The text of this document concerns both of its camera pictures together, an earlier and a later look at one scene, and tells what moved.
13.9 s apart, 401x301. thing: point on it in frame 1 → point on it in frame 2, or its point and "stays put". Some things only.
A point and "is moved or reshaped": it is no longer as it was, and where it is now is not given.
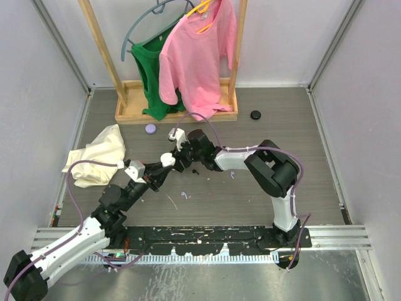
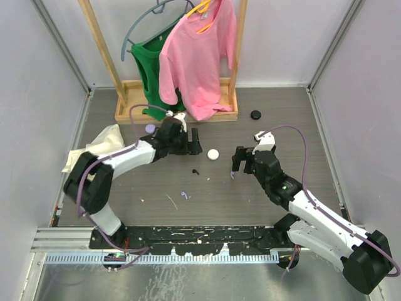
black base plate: x=208 y=240 stays put
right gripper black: x=179 y=155 → x=245 y=154
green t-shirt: x=147 y=56 stays put
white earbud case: x=166 y=159 is moved or reshaped
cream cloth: x=108 y=147 stays put
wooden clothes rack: x=129 y=100 stays put
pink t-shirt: x=191 y=57 stays put
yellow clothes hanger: x=201 y=9 stays put
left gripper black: x=150 y=168 → x=191 y=148
